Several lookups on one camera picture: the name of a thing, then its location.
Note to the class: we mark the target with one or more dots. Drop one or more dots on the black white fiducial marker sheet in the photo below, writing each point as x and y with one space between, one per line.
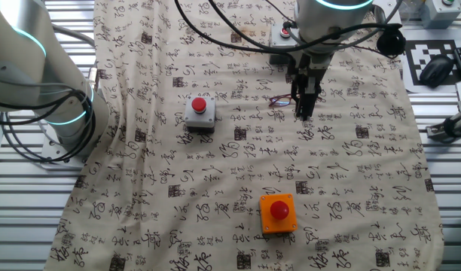
432 47

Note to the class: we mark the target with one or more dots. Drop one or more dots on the grey box green button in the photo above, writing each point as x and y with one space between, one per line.
439 13

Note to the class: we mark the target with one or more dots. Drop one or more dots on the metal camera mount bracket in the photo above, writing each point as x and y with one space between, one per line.
450 128

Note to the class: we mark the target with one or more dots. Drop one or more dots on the dark red framed glasses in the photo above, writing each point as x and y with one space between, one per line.
281 101

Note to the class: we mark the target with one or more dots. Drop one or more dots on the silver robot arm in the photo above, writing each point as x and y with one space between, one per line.
27 56

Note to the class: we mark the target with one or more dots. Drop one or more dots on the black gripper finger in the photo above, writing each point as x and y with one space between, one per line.
298 99
311 101

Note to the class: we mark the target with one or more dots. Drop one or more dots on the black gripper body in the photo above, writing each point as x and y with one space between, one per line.
307 73

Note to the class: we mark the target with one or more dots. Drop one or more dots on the grey box mushroom red button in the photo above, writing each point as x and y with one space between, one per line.
199 113

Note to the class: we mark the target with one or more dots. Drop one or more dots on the beige calligraphy print cloth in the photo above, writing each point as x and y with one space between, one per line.
253 169

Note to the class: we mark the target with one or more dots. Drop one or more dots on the black computer mouse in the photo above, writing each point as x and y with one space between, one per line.
436 70

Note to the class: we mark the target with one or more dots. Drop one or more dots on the grey box flat red button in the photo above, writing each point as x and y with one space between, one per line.
279 41

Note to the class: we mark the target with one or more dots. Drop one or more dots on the metal base connector plug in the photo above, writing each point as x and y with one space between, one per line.
92 77

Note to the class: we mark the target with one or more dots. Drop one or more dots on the orange box red button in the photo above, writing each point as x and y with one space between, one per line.
278 212

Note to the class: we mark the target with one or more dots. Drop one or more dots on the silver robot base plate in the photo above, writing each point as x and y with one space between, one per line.
51 154

